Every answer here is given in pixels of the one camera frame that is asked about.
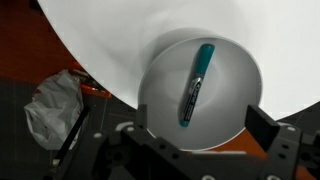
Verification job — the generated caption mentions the grey bowl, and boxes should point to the grey bowl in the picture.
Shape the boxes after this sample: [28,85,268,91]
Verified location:
[137,35,263,152]

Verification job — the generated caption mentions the white plastic bag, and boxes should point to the white plastic bag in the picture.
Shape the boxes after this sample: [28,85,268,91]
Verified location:
[23,69,84,151]

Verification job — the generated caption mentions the green marker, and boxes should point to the green marker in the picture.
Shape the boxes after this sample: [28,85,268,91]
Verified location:
[179,43,216,128]

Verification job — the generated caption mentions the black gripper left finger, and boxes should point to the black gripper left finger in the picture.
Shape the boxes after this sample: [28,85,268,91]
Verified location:
[99,104,201,180]

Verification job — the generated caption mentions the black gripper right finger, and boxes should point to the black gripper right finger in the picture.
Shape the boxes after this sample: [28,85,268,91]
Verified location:
[244,104,303,180]

